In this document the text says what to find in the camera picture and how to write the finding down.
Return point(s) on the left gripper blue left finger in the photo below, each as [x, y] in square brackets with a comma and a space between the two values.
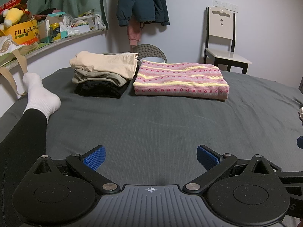
[85, 166]

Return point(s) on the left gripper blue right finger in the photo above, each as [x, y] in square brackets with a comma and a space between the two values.
[218, 167]

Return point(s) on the white pink crumpled clothes pile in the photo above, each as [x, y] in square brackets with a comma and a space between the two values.
[301, 114]

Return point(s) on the dark grey bed sheet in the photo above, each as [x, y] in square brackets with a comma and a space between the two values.
[153, 139]

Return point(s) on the left leg black trousers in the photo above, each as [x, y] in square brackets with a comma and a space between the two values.
[19, 151]

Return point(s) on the black folded garment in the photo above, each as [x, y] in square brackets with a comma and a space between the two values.
[92, 88]

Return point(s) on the left foot white sock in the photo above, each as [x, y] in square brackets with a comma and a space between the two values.
[39, 98]

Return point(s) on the pink yellow striped knit sweater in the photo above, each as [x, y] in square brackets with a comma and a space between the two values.
[181, 79]

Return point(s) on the olive folded garment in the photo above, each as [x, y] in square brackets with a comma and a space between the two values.
[81, 76]

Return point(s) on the beige folded garment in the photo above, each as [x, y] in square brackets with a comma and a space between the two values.
[123, 64]

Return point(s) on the white plastic bucket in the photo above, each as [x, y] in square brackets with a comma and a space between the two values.
[153, 59]

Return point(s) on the white black wooden chair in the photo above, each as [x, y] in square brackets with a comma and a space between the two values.
[221, 24]

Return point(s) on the yellow drink can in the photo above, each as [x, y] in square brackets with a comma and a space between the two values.
[55, 31]

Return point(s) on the beige canvas tote bag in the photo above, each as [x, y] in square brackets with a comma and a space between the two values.
[11, 50]

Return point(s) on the pink hanging garment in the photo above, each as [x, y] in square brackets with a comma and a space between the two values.
[134, 31]

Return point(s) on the teal white carton box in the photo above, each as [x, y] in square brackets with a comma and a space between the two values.
[44, 26]

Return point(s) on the yellow orange cardboard box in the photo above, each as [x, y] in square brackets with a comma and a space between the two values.
[24, 33]

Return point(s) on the yellow plush toy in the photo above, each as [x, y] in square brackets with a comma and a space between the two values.
[12, 17]

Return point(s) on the dark teal hanging jacket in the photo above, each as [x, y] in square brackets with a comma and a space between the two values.
[144, 11]

